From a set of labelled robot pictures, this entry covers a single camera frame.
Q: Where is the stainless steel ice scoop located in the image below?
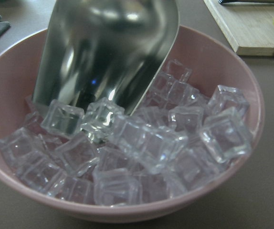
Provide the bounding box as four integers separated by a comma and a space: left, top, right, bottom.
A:
32, 0, 179, 115

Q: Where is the pink bowl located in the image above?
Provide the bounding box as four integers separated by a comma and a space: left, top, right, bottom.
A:
0, 26, 265, 223

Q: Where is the clear ice cubes pile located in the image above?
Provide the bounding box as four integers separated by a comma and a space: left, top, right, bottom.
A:
0, 59, 252, 207

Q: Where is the wooden cutting board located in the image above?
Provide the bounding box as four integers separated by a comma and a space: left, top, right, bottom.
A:
204, 0, 274, 56

